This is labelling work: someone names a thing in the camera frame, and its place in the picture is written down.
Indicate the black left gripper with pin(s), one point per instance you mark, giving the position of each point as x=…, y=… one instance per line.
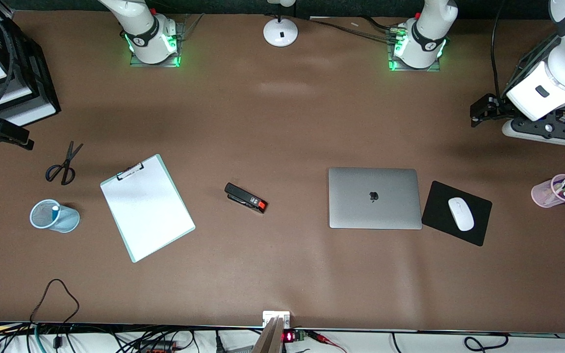
x=497, y=111

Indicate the white round lamp base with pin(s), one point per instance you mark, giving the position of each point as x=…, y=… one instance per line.
x=280, y=32

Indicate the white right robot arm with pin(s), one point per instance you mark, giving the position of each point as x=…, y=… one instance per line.
x=147, y=34

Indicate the black mouse pad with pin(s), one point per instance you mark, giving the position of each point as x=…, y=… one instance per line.
x=482, y=215

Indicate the black stapler with red end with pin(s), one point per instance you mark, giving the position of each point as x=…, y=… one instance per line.
x=243, y=197

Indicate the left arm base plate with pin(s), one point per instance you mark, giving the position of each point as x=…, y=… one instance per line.
x=394, y=66

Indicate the circuit board with red display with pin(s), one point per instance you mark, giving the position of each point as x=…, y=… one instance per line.
x=298, y=335

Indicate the black stacked paper tray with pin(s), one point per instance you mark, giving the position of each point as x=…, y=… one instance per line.
x=42, y=98

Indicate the grey metal stand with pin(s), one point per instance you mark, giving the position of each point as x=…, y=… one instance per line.
x=269, y=340

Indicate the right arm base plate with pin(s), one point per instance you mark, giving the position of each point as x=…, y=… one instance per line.
x=138, y=62

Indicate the blue marker pen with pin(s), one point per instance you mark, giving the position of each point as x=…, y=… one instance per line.
x=55, y=214

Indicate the black and blue scissors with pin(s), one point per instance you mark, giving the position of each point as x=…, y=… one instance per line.
x=66, y=164

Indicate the silver laptop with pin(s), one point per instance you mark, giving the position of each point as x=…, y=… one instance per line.
x=361, y=211

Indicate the teal clipboard with metal clip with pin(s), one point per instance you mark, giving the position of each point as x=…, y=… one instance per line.
x=130, y=171

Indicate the white paper sheet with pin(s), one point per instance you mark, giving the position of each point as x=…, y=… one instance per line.
x=150, y=211

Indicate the white computer mouse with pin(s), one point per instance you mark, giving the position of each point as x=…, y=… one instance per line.
x=460, y=214

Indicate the light blue mesh cup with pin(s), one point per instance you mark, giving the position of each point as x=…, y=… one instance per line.
x=69, y=220

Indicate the pink translucent cup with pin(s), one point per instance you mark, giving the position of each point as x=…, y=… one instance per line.
x=542, y=193

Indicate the small white box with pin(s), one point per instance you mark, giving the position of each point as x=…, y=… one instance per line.
x=266, y=318

